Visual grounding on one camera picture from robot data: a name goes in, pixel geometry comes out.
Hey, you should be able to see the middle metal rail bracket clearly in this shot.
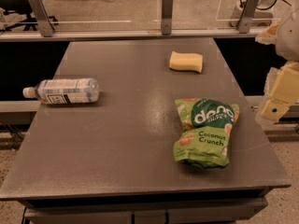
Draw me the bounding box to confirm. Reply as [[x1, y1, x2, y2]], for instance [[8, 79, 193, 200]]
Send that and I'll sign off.
[[161, 0, 173, 35]]

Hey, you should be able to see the left metal rail bracket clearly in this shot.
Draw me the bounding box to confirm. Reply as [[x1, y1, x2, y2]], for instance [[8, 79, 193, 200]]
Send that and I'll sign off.
[[28, 0, 54, 37]]

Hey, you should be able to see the right metal rail bracket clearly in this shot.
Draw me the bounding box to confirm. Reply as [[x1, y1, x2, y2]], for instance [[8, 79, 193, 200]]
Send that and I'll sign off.
[[236, 0, 260, 34]]

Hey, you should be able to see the metal railing bar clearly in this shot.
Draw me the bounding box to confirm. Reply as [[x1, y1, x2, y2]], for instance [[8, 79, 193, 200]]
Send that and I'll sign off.
[[0, 27, 263, 42]]

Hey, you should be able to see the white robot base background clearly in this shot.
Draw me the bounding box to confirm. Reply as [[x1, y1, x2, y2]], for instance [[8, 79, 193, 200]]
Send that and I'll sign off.
[[230, 0, 277, 27]]

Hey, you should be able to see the yellow sponge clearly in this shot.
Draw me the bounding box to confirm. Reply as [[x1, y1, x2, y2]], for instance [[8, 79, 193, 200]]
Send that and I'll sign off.
[[169, 51, 203, 73]]

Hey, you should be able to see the green rice chip bag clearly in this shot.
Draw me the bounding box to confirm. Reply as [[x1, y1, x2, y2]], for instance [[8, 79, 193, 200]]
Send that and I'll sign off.
[[173, 98, 240, 169]]

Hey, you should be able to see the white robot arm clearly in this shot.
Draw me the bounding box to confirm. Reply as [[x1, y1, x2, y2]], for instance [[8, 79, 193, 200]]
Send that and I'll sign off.
[[255, 7, 299, 125]]

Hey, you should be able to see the clear plastic water bottle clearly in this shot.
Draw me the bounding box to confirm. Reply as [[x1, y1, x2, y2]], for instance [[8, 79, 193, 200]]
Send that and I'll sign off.
[[22, 78, 99, 105]]

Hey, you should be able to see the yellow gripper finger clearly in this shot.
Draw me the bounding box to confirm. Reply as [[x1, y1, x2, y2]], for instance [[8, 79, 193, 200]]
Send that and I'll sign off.
[[255, 21, 279, 45], [260, 62, 299, 121]]

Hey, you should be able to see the metal rail bracket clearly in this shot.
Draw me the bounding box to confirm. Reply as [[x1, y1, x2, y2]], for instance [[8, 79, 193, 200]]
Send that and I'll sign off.
[[161, 0, 173, 35], [28, 0, 54, 37], [236, 0, 260, 34]]

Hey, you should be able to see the black office chair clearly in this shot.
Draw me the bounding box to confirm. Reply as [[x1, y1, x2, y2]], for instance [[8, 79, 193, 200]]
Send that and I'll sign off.
[[0, 0, 58, 31]]

